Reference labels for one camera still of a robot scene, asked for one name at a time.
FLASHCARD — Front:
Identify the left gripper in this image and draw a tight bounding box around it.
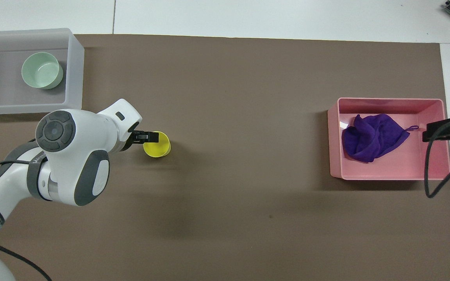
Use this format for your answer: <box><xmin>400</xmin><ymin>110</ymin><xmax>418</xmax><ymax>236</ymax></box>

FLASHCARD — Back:
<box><xmin>123</xmin><ymin>122</ymin><xmax>146</xmax><ymax>152</ymax></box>

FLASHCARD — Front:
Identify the yellow cup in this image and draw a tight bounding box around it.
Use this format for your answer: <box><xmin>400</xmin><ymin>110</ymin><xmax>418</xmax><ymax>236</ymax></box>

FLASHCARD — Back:
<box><xmin>143</xmin><ymin>131</ymin><xmax>171</xmax><ymax>158</ymax></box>

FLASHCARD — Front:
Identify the pink plastic box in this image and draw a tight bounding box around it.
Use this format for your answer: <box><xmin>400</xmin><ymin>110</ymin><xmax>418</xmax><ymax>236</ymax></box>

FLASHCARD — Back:
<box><xmin>328</xmin><ymin>98</ymin><xmax>450</xmax><ymax>181</ymax></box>

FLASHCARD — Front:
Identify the translucent white plastic bin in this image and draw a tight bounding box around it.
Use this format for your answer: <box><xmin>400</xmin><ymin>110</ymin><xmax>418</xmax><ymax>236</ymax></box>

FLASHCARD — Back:
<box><xmin>0</xmin><ymin>28</ymin><xmax>84</xmax><ymax>115</ymax></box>

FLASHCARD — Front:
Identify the light green bowl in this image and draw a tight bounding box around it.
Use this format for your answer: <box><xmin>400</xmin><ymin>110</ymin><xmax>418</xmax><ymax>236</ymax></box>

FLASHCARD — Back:
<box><xmin>21</xmin><ymin>52</ymin><xmax>64</xmax><ymax>89</ymax></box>

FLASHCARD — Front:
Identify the purple cloth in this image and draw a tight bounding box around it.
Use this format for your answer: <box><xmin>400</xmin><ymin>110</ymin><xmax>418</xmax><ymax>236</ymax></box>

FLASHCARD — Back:
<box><xmin>342</xmin><ymin>114</ymin><xmax>419</xmax><ymax>163</ymax></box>

